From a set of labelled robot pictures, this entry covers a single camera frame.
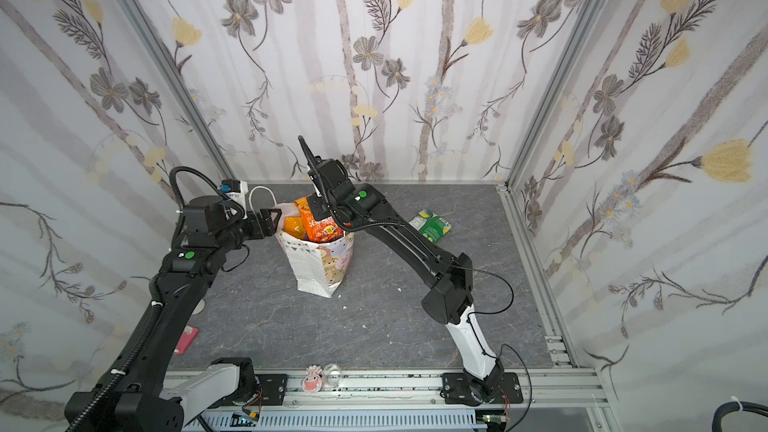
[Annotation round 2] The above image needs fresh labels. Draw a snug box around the orange red snack packet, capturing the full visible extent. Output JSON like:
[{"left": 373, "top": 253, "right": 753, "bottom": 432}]
[{"left": 293, "top": 197, "right": 344, "bottom": 243}]

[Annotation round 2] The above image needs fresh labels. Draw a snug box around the cartoon animal paper bag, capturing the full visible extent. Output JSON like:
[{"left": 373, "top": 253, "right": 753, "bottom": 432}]
[{"left": 246, "top": 185, "right": 355, "bottom": 298}]

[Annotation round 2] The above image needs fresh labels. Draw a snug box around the small green snack packet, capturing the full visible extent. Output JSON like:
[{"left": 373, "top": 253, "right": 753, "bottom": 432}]
[{"left": 409, "top": 209, "right": 453, "bottom": 243}]

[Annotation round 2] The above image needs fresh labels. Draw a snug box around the yellow snack packet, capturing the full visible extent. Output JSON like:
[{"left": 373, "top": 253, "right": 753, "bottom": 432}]
[{"left": 282, "top": 216, "right": 307, "bottom": 240}]

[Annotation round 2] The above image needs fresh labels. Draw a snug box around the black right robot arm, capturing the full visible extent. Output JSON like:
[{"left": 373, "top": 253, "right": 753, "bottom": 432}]
[{"left": 298, "top": 136, "right": 504, "bottom": 394}]

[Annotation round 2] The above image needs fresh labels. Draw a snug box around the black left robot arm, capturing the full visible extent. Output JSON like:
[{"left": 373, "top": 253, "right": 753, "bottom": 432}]
[{"left": 65, "top": 166, "right": 282, "bottom": 431}]

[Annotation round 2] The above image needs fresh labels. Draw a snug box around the pink flat object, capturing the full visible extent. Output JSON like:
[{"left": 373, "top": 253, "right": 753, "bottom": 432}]
[{"left": 174, "top": 325, "right": 199, "bottom": 355}]

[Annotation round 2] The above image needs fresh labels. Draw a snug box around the clear round ornament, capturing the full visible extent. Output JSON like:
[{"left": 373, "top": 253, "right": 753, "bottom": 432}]
[{"left": 322, "top": 363, "right": 342, "bottom": 389}]

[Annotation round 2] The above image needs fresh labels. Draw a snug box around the pink toy figure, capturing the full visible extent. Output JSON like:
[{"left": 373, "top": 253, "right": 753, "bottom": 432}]
[{"left": 301, "top": 365, "right": 324, "bottom": 393}]

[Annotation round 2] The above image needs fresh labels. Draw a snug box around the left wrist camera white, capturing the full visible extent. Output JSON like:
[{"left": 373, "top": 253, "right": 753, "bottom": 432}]
[{"left": 220, "top": 179, "right": 248, "bottom": 217}]

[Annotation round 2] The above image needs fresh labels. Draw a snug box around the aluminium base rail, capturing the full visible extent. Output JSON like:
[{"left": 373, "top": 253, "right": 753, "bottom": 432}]
[{"left": 161, "top": 368, "right": 608, "bottom": 432}]

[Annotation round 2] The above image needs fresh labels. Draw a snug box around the black corrugated cable hose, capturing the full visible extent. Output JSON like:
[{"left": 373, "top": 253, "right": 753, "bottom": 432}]
[{"left": 712, "top": 400, "right": 768, "bottom": 432}]

